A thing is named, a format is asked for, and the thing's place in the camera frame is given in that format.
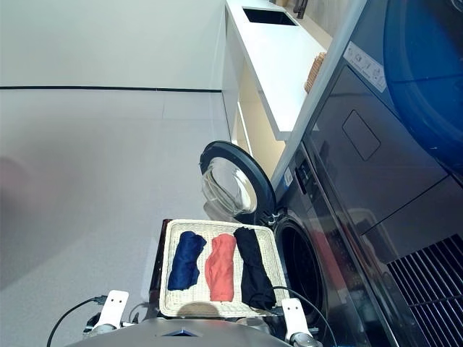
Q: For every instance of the dark brown stool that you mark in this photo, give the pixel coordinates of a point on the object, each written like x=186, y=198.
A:
x=156, y=274

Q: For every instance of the brown woven tray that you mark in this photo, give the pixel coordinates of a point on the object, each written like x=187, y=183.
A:
x=314, y=72

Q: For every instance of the silver robot body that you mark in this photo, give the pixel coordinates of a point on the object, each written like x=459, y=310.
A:
x=144, y=332

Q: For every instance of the coral red cloth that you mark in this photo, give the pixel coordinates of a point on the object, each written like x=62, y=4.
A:
x=220, y=267

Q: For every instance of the grey washing machine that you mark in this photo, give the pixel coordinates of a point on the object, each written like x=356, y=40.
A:
x=361, y=217

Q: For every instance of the black counter sink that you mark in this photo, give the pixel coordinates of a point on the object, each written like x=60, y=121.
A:
x=269, y=16

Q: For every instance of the round washing machine door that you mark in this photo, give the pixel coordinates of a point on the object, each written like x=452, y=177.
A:
x=231, y=180

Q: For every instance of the pale woven basket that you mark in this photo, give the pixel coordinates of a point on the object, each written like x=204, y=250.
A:
x=200, y=294

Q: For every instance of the white counter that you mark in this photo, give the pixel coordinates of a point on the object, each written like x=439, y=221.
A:
x=275, y=54

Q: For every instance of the blue white QR label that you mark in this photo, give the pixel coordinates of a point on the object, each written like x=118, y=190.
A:
x=288, y=176

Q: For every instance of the navy blue cloth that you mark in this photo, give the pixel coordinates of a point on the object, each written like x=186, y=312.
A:
x=186, y=260

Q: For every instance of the black cloth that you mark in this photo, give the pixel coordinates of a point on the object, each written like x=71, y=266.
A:
x=253, y=267

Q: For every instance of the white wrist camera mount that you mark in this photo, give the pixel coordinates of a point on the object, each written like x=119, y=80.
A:
x=114, y=307
x=294, y=318

